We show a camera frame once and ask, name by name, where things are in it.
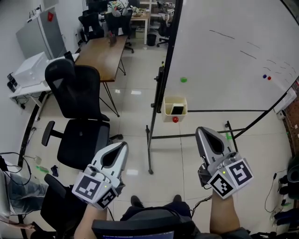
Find person's right forearm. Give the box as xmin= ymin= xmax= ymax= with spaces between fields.
xmin=209 ymin=191 xmax=241 ymax=234

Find dark green speaker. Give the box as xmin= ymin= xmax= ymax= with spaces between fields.
xmin=286 ymin=155 xmax=299 ymax=188

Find white router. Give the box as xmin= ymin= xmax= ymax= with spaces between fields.
xmin=26 ymin=6 xmax=43 ymax=24

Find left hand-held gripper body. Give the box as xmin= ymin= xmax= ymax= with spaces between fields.
xmin=71 ymin=163 xmax=127 ymax=211

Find grey metal cabinet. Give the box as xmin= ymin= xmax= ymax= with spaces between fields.
xmin=15 ymin=7 xmax=67 ymax=62

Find black mesh chair with headrest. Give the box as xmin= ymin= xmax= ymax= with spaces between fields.
xmin=41 ymin=58 xmax=124 ymax=171

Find white printer box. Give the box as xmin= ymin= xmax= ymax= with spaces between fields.
xmin=12 ymin=51 xmax=51 ymax=89

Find brown wooden table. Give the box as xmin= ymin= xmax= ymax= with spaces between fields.
xmin=74 ymin=35 xmax=129 ymax=118

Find brown pegboard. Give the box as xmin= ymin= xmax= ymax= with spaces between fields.
xmin=282 ymin=79 xmax=299 ymax=161

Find colourful patterned bag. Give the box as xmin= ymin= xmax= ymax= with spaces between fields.
xmin=109 ymin=0 xmax=129 ymax=17

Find black swivel chair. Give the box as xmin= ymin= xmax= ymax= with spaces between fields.
xmin=104 ymin=8 xmax=135 ymax=54
xmin=156 ymin=13 xmax=174 ymax=48
xmin=78 ymin=9 xmax=105 ymax=43

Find person's left forearm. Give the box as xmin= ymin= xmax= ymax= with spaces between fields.
xmin=74 ymin=204 xmax=110 ymax=239

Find black waste bin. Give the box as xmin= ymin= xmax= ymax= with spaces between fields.
xmin=146 ymin=33 xmax=157 ymax=47

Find person's legs in dark trousers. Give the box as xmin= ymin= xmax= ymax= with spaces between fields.
xmin=120 ymin=201 xmax=192 ymax=222

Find light wooden table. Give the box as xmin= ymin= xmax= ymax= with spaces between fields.
xmin=129 ymin=11 xmax=150 ymax=45

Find black laptop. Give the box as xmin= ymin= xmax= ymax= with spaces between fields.
xmin=91 ymin=215 xmax=196 ymax=239

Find white desk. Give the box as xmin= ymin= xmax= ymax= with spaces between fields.
xmin=8 ymin=53 xmax=80 ymax=122

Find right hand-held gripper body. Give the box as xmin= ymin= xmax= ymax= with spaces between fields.
xmin=198 ymin=152 xmax=255 ymax=200

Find person's left black shoe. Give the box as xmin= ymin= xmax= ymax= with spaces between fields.
xmin=130 ymin=195 xmax=145 ymax=209

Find whiteboard on black stand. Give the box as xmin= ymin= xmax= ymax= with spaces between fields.
xmin=145 ymin=0 xmax=299 ymax=175

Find cream plastic box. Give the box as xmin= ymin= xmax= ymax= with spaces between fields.
xmin=163 ymin=96 xmax=188 ymax=123

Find black floor cable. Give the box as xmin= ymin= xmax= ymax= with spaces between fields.
xmin=264 ymin=171 xmax=285 ymax=213

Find black chair with armrest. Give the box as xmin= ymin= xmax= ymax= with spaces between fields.
xmin=30 ymin=173 xmax=90 ymax=239

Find white wall device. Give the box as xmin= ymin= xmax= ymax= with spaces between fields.
xmin=273 ymin=88 xmax=298 ymax=115

